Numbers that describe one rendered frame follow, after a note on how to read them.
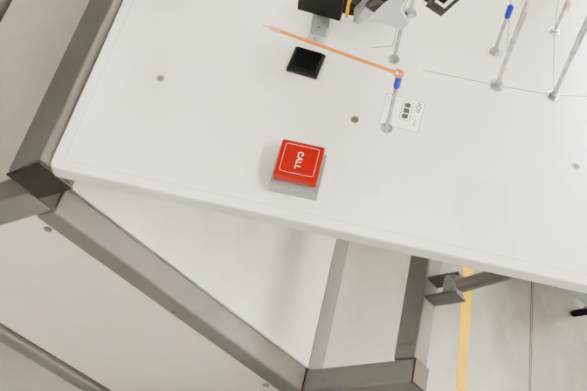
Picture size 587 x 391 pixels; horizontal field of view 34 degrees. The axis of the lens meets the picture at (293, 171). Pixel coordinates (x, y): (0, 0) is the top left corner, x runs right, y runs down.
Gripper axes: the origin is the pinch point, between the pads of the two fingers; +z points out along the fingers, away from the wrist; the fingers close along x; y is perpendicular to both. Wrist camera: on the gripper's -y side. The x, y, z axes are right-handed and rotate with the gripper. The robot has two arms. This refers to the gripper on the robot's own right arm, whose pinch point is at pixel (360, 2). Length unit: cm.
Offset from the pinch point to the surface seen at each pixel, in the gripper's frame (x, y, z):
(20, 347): -33, -10, 76
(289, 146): -21.3, -0.3, 4.0
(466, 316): 92, 143, 196
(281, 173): -25.2, 0.0, 3.9
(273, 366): -28, 22, 45
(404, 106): -8.3, 11.1, 2.5
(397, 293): 74, 103, 178
